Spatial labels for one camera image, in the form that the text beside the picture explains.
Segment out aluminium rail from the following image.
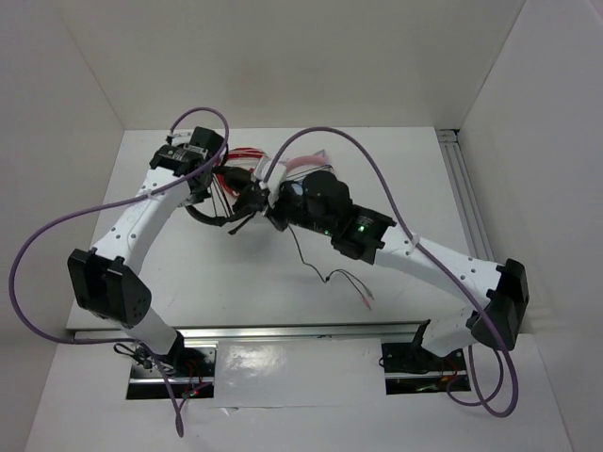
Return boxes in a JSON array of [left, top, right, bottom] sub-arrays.
[[435, 126, 519, 334], [70, 317, 519, 378]]

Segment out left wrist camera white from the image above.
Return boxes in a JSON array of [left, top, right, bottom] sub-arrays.
[[166, 132, 191, 146]]

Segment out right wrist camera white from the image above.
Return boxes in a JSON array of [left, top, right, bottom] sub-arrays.
[[253, 156, 286, 207]]

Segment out aluminium rail front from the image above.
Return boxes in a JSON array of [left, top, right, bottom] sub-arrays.
[[70, 317, 519, 378]]

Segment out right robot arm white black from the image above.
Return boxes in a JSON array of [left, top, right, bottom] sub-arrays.
[[224, 169, 530, 369]]

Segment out aluminium rail right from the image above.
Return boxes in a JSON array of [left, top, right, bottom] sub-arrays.
[[435, 126, 519, 334]]

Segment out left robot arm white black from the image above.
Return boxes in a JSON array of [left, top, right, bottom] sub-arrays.
[[67, 127, 224, 376]]

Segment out red headphones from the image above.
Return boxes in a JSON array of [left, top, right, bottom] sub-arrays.
[[214, 147, 267, 198]]

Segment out blue pink cat-ear headphones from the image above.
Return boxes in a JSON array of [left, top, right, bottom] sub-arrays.
[[277, 150, 335, 188]]

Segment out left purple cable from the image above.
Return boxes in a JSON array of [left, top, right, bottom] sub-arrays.
[[8, 106, 231, 438]]

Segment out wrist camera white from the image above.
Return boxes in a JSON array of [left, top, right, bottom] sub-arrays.
[[166, 132, 191, 146], [253, 156, 286, 207]]

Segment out black headset with cable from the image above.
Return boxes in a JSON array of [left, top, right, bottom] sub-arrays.
[[185, 166, 374, 311]]

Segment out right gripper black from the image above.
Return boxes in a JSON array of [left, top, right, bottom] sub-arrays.
[[249, 184, 334, 237]]

